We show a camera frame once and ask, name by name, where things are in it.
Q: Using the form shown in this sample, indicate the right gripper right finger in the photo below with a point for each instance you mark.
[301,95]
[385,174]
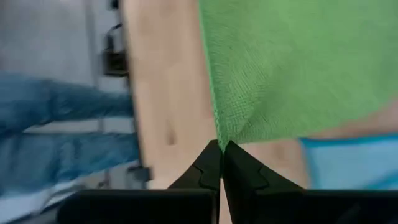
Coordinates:
[245,174]

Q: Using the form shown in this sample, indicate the green microfiber towel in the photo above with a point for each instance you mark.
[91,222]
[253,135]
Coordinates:
[295,68]

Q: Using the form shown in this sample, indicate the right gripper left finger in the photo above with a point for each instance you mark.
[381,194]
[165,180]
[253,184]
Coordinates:
[205,169]

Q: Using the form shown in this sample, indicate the light blue microfiber towel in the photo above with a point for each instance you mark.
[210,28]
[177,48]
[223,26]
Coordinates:
[351,165]

